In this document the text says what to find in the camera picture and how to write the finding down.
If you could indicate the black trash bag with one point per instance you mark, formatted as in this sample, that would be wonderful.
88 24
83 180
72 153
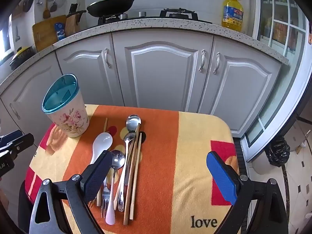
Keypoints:
279 151

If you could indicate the wooden knife block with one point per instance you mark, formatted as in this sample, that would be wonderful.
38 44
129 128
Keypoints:
72 24

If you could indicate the white framed glass door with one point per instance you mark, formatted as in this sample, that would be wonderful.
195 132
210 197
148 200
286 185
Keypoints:
301 82

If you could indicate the orange yellow printed blanket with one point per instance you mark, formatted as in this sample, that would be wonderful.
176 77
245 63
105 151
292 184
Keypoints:
195 139

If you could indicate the white ceramic spoon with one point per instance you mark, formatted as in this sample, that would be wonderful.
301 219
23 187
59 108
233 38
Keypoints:
102 142

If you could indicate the black wok with lid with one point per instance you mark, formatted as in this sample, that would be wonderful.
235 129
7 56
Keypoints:
109 4

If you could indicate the hanging black pan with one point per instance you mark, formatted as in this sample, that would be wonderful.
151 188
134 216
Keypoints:
28 2

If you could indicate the black gas stove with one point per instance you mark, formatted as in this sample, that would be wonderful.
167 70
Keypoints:
180 14

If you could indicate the white trash bin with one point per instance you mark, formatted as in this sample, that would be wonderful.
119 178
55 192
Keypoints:
262 165

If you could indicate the speckled stone countertop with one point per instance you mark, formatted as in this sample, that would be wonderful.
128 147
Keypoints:
170 28

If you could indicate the floral utensil holder teal lid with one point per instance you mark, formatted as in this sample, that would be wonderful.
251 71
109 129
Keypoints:
70 119

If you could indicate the medium steel spoon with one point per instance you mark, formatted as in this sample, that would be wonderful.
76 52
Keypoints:
129 137

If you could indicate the large steel spoon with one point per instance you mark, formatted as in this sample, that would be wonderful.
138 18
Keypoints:
133 123

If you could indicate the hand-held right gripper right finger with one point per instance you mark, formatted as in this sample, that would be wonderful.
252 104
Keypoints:
221 178

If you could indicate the blue packet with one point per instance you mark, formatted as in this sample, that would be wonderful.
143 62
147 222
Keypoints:
59 31

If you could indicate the grey cabinet door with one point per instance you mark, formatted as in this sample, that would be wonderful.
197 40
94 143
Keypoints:
238 95
160 73
31 90
82 78

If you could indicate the black yellow clay pot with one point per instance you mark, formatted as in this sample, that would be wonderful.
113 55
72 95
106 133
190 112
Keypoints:
23 57

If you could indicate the brown wooden chopstick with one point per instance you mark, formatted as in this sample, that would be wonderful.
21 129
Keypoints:
129 199
91 203

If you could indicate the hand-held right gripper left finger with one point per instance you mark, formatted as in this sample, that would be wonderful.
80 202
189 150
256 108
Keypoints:
97 175

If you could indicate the orange door hook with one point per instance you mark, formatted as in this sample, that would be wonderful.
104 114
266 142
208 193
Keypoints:
310 37

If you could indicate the yellow cooking oil bottle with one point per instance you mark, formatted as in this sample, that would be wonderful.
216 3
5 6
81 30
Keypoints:
232 14

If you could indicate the hanging wooden spatula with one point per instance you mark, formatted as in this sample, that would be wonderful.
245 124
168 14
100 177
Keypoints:
46 12

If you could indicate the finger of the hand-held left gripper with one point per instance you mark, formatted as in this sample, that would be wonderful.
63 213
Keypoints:
13 136
23 142

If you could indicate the wooden cutting board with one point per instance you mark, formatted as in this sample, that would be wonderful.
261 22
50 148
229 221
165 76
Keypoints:
43 34

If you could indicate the steel fork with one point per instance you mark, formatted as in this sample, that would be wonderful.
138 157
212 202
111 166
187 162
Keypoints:
105 199

